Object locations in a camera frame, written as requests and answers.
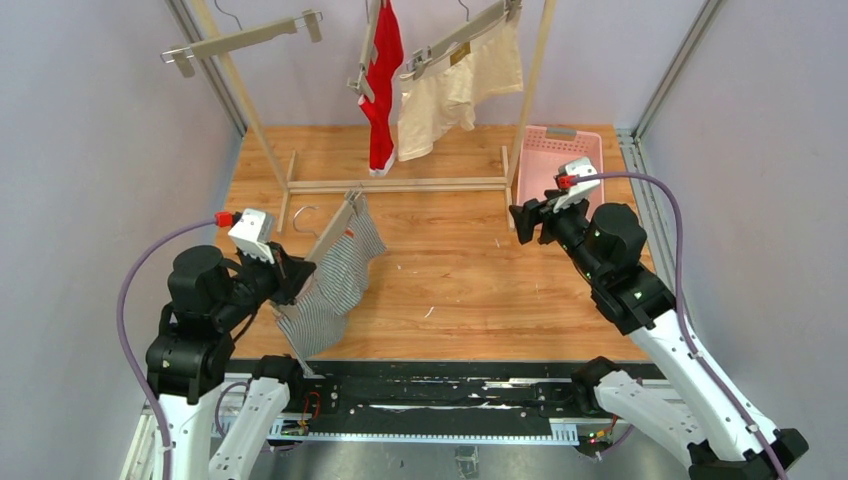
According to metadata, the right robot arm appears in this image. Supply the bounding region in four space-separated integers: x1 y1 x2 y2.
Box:
509 200 809 479

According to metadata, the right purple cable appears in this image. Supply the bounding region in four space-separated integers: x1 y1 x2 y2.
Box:
555 170 794 480

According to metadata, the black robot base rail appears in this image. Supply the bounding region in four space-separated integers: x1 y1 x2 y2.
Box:
218 358 670 442

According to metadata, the beige clip hanger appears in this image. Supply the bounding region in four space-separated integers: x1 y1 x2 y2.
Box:
160 9 324 78
274 194 369 323

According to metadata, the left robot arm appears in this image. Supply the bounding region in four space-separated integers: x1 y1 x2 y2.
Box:
145 242 316 479

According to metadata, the cream underwear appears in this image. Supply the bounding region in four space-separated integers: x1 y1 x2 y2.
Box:
396 18 524 162

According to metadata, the cream underwear hanger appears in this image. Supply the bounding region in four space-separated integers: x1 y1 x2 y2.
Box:
404 0 522 78

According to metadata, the wooden clothes rack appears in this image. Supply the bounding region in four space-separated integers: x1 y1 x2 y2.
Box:
191 1 557 232

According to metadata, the red underwear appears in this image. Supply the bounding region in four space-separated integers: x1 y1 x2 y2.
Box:
358 1 404 177

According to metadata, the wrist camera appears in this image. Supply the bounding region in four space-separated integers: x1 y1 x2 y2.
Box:
553 156 601 212
228 208 275 265

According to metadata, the empty beige clip hanger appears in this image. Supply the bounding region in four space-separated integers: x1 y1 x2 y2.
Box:
160 9 324 78

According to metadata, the grey striped underwear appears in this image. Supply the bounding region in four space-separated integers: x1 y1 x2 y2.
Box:
271 192 386 361

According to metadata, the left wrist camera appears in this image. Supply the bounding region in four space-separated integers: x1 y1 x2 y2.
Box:
228 208 275 265

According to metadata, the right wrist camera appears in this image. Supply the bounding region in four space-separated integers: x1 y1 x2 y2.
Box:
553 156 601 212

